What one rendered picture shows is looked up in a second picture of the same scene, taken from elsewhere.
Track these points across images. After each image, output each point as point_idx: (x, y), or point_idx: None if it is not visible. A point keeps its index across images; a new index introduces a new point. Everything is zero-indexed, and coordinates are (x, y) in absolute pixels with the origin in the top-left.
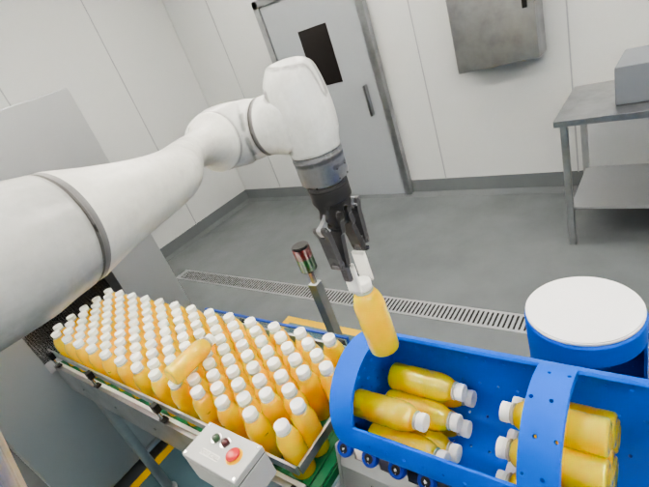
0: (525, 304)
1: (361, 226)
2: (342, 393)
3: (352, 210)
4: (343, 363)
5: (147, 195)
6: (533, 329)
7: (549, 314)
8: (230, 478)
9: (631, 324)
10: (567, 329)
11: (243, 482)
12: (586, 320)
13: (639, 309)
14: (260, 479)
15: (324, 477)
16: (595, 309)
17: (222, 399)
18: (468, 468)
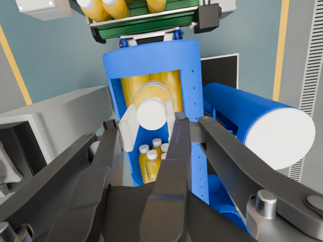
0: (279, 109)
1: (214, 167)
2: (110, 67)
3: (245, 192)
4: (126, 56)
5: None
6: (254, 120)
7: (270, 127)
8: (18, 4)
9: None
10: (257, 140)
11: (32, 13)
12: (267, 147)
13: (280, 166)
14: (53, 15)
15: (109, 34)
16: (278, 148)
17: None
18: (128, 152)
